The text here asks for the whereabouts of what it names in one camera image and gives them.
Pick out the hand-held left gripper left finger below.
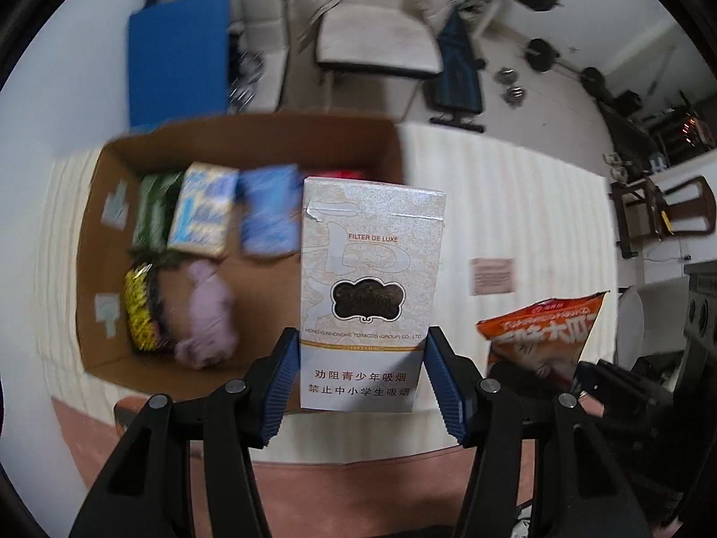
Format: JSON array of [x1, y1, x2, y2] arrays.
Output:
[[70, 326, 302, 538]]

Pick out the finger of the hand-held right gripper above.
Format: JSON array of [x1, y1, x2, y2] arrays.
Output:
[[570, 357, 676, 432], [488, 360, 555, 400]]

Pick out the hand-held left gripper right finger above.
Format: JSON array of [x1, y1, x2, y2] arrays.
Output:
[[424, 325, 653, 538]]

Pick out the orange snack packet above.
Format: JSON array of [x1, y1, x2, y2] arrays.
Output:
[[476, 291, 611, 400]]

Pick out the cardboard box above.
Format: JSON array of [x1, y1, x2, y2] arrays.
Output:
[[75, 112, 407, 389]]

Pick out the white cigarette box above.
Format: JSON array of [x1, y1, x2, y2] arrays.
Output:
[[298, 176, 448, 415]]

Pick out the black yellow packet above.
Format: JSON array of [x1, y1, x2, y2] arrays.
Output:
[[123, 260, 170, 356]]

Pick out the white blue tissue pack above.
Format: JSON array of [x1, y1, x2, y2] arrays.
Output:
[[167, 162, 241, 259]]

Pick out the green packet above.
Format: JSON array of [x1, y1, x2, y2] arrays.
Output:
[[131, 173, 186, 254]]

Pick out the red packet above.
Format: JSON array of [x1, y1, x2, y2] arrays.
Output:
[[305, 168, 371, 186]]

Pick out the grey folding chair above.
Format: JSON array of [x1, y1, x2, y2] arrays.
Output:
[[616, 277, 701, 366]]

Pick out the pink paper card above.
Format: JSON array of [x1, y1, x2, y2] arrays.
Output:
[[469, 258, 515, 297]]

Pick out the dark wooden chair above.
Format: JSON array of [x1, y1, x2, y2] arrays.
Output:
[[609, 175, 716, 260]]

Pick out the dark blue weight bench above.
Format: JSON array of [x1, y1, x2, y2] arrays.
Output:
[[422, 8, 486, 135]]

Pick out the chrome weights under chair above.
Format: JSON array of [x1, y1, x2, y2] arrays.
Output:
[[229, 50, 265, 114]]

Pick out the small barbell on floor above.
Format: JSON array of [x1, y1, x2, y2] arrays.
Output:
[[525, 38, 607, 97]]

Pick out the blue foam mat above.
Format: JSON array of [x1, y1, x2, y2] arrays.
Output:
[[128, 0, 234, 131]]

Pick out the white padded chair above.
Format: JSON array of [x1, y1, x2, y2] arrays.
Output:
[[315, 0, 445, 78]]

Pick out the white quilted chair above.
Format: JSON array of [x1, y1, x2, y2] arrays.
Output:
[[147, 0, 290, 117]]

